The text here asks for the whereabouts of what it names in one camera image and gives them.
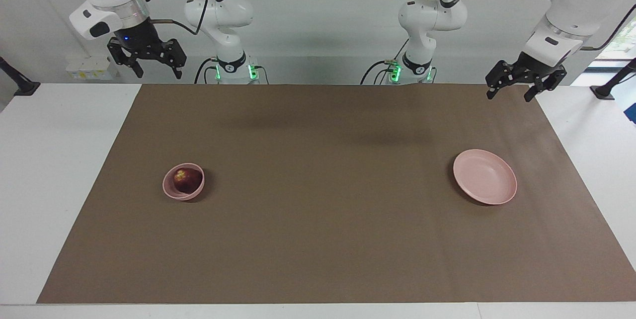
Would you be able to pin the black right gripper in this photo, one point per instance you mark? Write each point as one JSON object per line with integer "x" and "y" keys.
{"x": 139, "y": 38}

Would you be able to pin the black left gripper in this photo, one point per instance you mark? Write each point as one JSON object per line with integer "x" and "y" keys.
{"x": 536, "y": 68}

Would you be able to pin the red apple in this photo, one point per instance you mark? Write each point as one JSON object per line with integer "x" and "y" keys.
{"x": 189, "y": 182}

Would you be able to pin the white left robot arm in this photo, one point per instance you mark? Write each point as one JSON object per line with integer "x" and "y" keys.
{"x": 432, "y": 16}

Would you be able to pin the pink plate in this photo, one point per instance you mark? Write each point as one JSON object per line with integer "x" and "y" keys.
{"x": 484, "y": 177}

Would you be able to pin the pink bowl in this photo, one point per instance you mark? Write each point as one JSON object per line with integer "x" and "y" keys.
{"x": 184, "y": 196}

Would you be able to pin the blue object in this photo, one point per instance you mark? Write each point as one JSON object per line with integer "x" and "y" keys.
{"x": 631, "y": 113}

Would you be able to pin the brown table mat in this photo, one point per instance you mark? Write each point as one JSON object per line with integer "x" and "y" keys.
{"x": 318, "y": 219}

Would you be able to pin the black camera stand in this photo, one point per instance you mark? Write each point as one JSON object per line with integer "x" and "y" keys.
{"x": 22, "y": 86}
{"x": 608, "y": 88}

